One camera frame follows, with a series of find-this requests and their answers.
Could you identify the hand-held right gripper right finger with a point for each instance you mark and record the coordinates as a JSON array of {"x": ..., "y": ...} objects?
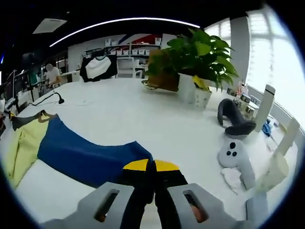
[{"x": 169, "y": 176}]

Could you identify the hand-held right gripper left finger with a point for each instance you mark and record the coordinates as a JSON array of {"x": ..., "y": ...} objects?
[{"x": 135, "y": 176}]

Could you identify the yellow blue black garment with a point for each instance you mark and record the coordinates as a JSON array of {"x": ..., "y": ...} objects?
[{"x": 83, "y": 152}]

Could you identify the white tissue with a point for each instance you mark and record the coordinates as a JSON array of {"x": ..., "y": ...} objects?
[{"x": 232, "y": 177}]

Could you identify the white game controller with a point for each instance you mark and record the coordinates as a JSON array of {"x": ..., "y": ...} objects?
[{"x": 234, "y": 155}]

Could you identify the grey neck pillow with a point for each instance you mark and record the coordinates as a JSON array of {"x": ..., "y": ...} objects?
[{"x": 232, "y": 114}]

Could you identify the ceiling air conditioner panel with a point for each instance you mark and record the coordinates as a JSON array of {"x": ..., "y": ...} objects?
[{"x": 48, "y": 25}]

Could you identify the black and white shirt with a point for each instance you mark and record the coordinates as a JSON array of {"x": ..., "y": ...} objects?
[{"x": 97, "y": 66}]

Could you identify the brown cardboard box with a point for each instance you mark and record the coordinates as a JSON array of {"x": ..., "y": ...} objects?
[{"x": 162, "y": 74}]

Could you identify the white paper cup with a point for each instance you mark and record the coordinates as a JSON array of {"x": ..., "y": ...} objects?
[{"x": 277, "y": 169}]

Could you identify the blue cloth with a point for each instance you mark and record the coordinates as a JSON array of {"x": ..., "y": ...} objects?
[{"x": 267, "y": 128}]

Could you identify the tall white bottle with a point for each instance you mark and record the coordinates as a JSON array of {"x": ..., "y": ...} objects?
[{"x": 265, "y": 109}]

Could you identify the storage shelf with white bins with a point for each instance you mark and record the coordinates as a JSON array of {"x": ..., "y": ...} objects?
[{"x": 133, "y": 48}]

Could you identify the potted green plant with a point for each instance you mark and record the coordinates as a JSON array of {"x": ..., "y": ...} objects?
[{"x": 200, "y": 52}]

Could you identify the straight ceiling light strip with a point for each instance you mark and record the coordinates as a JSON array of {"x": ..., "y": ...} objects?
[{"x": 107, "y": 23}]

